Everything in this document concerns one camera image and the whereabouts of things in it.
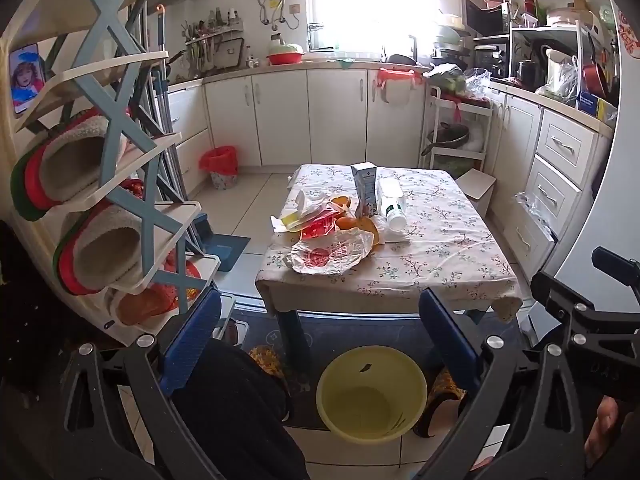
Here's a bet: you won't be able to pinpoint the person's right hand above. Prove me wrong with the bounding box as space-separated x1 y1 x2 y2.
585 395 626 470

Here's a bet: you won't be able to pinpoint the metal shelf rack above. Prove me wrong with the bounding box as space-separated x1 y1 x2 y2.
510 24 587 92

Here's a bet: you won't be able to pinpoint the table with floral cloth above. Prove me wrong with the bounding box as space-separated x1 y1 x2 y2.
255 163 522 323

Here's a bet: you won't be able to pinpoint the red plastic wrapper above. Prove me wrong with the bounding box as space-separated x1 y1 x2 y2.
300 208 342 241

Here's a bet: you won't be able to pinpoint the clear plastic bottle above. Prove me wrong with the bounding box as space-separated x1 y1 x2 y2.
376 176 409 234

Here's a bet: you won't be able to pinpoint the red pot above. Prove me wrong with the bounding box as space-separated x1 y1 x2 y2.
582 62 609 99

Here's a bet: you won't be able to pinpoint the mop with blue handle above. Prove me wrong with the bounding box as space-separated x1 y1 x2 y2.
150 4 216 253

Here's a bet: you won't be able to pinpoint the waste bin with red liner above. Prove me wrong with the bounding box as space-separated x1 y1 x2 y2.
200 146 239 190

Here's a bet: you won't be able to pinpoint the cream cabinet with doors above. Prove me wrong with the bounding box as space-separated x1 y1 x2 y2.
202 64 432 169

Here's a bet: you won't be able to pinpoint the person's patterned slipper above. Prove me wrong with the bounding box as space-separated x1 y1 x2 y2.
412 367 464 439
248 345 294 422

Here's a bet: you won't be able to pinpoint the clear bag on drawer handle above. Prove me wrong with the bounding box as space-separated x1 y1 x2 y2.
515 191 557 242

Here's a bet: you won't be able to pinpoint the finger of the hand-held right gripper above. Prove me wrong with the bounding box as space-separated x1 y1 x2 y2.
591 246 640 289
530 270 640 349

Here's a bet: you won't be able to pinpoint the black microwave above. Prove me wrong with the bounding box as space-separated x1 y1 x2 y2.
462 0 512 37

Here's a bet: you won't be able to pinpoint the black toaster oven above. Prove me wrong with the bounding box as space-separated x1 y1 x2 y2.
472 42 512 81

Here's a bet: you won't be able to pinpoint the cream cabinet with panelled drawers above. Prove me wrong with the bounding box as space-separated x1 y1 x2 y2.
487 87 616 264

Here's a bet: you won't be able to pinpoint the red green plush slipper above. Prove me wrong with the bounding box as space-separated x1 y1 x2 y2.
10 107 131 222
52 200 151 297

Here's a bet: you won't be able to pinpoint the red bag on white holder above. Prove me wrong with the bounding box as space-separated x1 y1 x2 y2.
376 66 419 107

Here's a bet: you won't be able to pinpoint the blue dustpan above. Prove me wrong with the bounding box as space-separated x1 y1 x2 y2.
192 212 251 274

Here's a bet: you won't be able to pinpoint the yellow white packet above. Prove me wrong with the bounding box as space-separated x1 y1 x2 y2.
271 210 312 234

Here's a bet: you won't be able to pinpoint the orange patterned slipper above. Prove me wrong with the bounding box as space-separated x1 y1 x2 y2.
110 280 201 327

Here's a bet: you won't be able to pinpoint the stack of bowls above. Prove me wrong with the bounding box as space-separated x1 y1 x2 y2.
432 12 474 61

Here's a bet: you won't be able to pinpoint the white jug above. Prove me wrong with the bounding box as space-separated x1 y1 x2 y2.
545 49 577 92

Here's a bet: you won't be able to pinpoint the white rolling cart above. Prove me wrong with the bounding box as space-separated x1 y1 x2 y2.
419 85 494 177

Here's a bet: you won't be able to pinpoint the dark wok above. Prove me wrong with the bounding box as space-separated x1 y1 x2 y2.
426 122 471 150

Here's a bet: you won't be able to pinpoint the person's black trouser leg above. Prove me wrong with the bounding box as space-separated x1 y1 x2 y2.
170 339 312 480

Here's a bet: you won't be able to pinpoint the green vegetables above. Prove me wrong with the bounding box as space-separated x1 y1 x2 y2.
425 63 469 92

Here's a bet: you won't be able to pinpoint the blue milk carton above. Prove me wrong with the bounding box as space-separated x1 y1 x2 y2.
350 161 380 218

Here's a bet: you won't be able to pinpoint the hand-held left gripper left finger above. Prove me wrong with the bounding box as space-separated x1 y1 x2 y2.
52 287 224 480

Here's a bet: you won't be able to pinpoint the cream cabinet with flat drawers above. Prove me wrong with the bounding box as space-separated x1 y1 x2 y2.
162 82 213 197

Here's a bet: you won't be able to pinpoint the crumpled clear plastic bag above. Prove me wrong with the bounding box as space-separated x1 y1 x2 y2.
462 67 494 99

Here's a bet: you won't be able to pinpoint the blue box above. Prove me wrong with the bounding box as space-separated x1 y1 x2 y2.
577 91 619 122

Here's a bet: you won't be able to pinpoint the large orange peel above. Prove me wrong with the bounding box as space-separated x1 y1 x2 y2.
335 215 382 247

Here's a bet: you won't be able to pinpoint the white stool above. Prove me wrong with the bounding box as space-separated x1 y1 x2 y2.
455 169 498 219

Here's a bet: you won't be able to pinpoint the red basin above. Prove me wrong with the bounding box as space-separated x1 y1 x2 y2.
266 40 306 66

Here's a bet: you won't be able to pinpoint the white refrigerator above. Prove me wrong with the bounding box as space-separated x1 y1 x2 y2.
542 7 640 311

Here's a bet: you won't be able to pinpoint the bright kitchen window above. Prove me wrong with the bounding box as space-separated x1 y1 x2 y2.
306 0 442 57

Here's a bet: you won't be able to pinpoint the low table with blue legs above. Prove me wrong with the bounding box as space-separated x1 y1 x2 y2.
272 307 490 387

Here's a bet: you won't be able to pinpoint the white and blue shoe rack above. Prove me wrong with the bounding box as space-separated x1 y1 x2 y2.
0 0 223 346

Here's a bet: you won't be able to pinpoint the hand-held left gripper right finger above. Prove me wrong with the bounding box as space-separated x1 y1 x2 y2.
415 287 587 480

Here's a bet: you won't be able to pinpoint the yellow plastic basin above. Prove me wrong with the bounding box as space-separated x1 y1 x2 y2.
316 345 429 446

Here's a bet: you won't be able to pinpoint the kitchen utensil rack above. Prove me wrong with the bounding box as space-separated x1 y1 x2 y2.
181 7 247 69

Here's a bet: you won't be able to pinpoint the red patterned slipper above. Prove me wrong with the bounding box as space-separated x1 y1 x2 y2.
120 177 147 201

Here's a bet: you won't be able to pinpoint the clear bag with red print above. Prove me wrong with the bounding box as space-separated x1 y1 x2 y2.
285 227 375 276

